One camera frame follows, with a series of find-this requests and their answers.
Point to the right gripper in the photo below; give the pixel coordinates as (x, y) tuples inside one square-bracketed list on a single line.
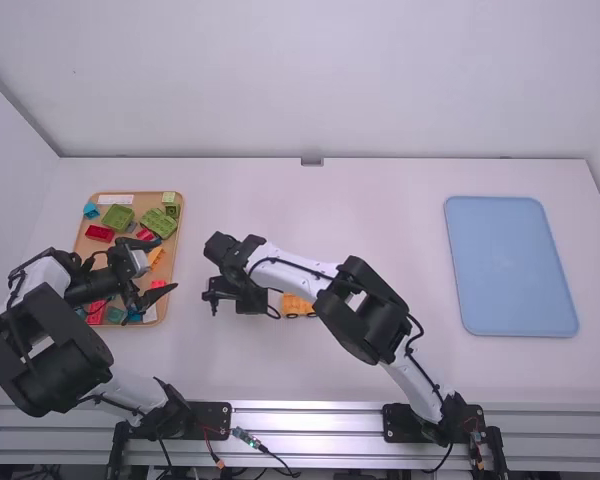
[(251, 300)]

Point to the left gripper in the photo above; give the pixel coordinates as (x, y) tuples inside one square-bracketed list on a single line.
[(120, 270)]

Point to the yellow toy car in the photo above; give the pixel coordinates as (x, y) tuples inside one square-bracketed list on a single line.
[(297, 306)]

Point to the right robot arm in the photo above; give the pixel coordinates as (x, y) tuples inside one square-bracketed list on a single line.
[(365, 315)]

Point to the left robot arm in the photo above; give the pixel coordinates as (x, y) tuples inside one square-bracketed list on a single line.
[(35, 345)]

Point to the orange toy brick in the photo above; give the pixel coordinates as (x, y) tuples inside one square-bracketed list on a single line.
[(156, 256)]

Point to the red toy brick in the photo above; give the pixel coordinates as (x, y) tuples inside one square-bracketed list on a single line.
[(98, 233), (158, 285), (144, 234), (96, 313)]

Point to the tan tray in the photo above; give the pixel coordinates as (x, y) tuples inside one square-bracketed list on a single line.
[(172, 240)]

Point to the blue toy brick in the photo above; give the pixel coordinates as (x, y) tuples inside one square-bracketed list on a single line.
[(136, 316)]

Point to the teal toy brick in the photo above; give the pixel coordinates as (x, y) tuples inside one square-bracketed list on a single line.
[(115, 315), (91, 210)]

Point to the pale green toy brick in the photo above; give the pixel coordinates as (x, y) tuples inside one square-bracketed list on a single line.
[(169, 197)]

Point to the white paper label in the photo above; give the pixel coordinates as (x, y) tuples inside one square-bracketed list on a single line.
[(115, 198)]

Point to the silver rails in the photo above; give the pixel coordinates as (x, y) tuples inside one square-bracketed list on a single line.
[(305, 430)]

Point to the blue mat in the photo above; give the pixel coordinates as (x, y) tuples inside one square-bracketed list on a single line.
[(510, 265)]

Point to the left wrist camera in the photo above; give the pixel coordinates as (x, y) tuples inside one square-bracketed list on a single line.
[(141, 262)]

